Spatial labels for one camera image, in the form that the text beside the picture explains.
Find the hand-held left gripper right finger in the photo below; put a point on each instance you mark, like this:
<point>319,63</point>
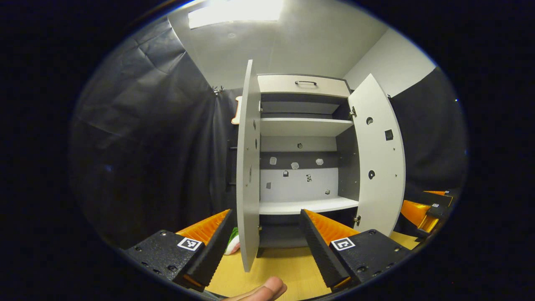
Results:
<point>319,251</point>

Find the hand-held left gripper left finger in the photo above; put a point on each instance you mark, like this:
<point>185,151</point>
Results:
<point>213,257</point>

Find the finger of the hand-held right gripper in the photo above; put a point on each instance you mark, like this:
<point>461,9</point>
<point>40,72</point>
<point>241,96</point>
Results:
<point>436,200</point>
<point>416,212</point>

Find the white double-door shoe cabinet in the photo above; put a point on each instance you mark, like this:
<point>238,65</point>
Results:
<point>299,188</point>

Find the white shoe cabinet door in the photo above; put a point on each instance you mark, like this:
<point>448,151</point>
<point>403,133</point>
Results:
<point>380,150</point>
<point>248,167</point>

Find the white cabinet shelf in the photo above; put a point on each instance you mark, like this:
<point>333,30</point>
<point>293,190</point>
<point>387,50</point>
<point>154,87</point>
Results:
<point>301,126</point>
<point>301,205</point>

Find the white cabinet drawer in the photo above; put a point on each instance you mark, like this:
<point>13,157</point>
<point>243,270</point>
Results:
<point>276,85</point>

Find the green white striped toy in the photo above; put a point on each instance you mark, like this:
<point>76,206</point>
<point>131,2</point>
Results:
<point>233,240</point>

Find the small metal clip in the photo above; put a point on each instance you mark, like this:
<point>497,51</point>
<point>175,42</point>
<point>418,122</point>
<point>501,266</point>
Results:
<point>217,89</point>

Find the ceiling light panel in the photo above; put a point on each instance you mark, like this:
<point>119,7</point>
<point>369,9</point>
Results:
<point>234,12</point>

